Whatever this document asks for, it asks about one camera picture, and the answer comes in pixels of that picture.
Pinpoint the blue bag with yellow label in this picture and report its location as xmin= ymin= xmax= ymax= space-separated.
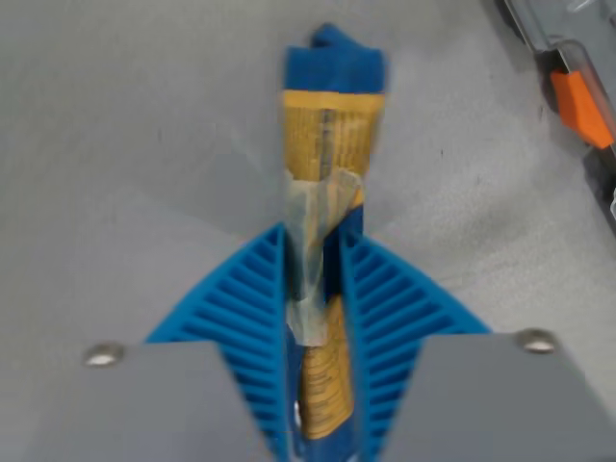
xmin=277 ymin=21 xmax=392 ymax=462

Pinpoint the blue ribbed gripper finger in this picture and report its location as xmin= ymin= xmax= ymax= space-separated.
xmin=143 ymin=221 xmax=291 ymax=459
xmin=339 ymin=232 xmax=493 ymax=459

